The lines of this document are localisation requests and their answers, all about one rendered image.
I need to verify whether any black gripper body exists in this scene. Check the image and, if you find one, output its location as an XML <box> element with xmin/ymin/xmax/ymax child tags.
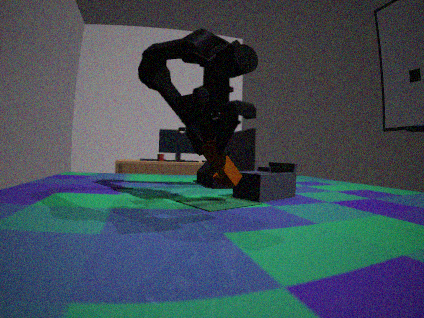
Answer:
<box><xmin>181</xmin><ymin>79</ymin><xmax>257</xmax><ymax>123</ymax></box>

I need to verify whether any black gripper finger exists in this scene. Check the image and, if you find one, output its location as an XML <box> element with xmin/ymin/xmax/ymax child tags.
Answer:
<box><xmin>191</xmin><ymin>121</ymin><xmax>216</xmax><ymax>144</ymax></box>
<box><xmin>211</xmin><ymin>118</ymin><xmax>241</xmax><ymax>155</ymax></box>

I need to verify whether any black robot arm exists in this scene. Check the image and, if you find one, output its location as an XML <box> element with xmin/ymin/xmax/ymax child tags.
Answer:
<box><xmin>138</xmin><ymin>29</ymin><xmax>258</xmax><ymax>156</ymax></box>

